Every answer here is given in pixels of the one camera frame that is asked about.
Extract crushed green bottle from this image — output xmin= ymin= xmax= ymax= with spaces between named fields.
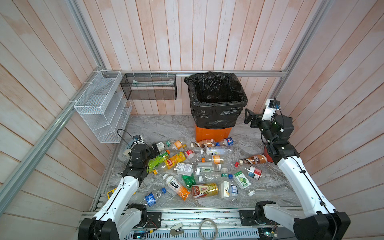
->
xmin=182 ymin=175 xmax=196 ymax=189

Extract red label clear bottle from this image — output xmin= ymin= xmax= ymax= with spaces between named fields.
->
xmin=235 ymin=162 xmax=262 ymax=181

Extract black wire mesh basket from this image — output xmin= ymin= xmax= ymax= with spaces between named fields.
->
xmin=121 ymin=73 xmax=177 ymax=101

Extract black trash bag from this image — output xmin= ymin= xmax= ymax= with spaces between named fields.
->
xmin=184 ymin=72 xmax=248 ymax=130

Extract white cap clear bottle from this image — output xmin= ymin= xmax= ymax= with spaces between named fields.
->
xmin=196 ymin=164 xmax=229 ymax=176

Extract yellow orange juice bottle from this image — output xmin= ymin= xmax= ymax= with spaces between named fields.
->
xmin=165 ymin=152 xmax=186 ymax=169

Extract orange cap clear bottle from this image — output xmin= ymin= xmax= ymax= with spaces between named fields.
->
xmin=165 ymin=139 xmax=183 ymax=150

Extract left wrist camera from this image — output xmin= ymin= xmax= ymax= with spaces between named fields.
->
xmin=131 ymin=135 xmax=144 ymax=147

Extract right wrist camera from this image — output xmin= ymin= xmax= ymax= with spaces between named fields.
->
xmin=262 ymin=99 xmax=280 ymax=121

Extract red tape dispenser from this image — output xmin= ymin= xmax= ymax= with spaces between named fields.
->
xmin=263 ymin=147 xmax=274 ymax=163

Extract red label yellow tea bottle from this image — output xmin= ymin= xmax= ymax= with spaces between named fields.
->
xmin=191 ymin=183 xmax=219 ymax=199

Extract orange label clear bottle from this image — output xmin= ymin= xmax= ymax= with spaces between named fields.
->
xmin=202 ymin=155 xmax=225 ymax=165

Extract blue cap water bottle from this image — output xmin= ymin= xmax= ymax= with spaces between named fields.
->
xmin=229 ymin=174 xmax=239 ymax=202

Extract brown nescafe bottle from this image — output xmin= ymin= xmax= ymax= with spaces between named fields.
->
xmin=238 ymin=155 xmax=268 ymax=165

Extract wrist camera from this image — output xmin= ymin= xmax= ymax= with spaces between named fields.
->
xmin=262 ymin=99 xmax=280 ymax=121
xmin=131 ymin=135 xmax=144 ymax=147

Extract clear long label bottle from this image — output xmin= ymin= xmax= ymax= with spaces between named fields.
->
xmin=200 ymin=147 xmax=233 ymax=156

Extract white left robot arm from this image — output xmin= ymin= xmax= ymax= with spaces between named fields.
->
xmin=78 ymin=142 xmax=154 ymax=240

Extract yellow calculator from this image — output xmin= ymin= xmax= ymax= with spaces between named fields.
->
xmin=107 ymin=188 xmax=116 ymax=199

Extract coiled white cable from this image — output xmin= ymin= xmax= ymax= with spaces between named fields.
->
xmin=198 ymin=218 xmax=219 ymax=240

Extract orange trash bin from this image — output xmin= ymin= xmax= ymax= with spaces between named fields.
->
xmin=195 ymin=126 xmax=232 ymax=142

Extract green lime label bottle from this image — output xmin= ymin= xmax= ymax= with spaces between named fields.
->
xmin=234 ymin=171 xmax=252 ymax=190

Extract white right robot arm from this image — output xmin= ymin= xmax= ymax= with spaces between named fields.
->
xmin=245 ymin=108 xmax=351 ymax=240

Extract blue label clear bottle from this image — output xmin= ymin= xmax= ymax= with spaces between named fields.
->
xmin=144 ymin=188 xmax=167 ymax=207

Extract red white small bottle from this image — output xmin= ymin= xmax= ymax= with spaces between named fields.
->
xmin=184 ymin=150 xmax=195 ymax=159

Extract white orange tea bottle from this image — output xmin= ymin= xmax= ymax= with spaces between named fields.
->
xmin=162 ymin=174 xmax=191 ymax=201

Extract small brown tea bottle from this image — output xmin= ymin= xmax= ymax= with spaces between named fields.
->
xmin=191 ymin=139 xmax=216 ymax=148

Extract white stapler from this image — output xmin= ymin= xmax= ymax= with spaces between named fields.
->
xmin=123 ymin=149 xmax=132 ymax=157

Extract white label flat bottle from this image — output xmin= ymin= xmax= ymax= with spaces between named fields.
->
xmin=174 ymin=163 xmax=194 ymax=176

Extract white wire mesh shelf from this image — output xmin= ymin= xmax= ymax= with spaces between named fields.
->
xmin=75 ymin=71 xmax=133 ymax=144

